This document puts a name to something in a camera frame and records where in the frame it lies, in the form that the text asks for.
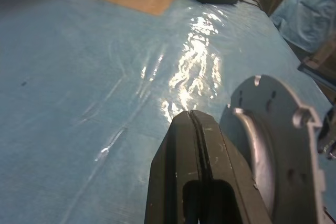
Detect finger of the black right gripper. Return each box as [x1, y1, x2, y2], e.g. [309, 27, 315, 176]
[317, 108, 336, 161]

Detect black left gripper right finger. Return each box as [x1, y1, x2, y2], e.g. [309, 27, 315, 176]
[191, 110, 272, 224]

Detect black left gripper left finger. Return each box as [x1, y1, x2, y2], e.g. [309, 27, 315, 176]
[144, 110, 203, 224]

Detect grey motor lid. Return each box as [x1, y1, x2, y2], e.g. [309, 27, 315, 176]
[219, 74, 328, 224]

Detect blue plastic table cover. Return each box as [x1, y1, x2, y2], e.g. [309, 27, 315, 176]
[0, 0, 336, 224]

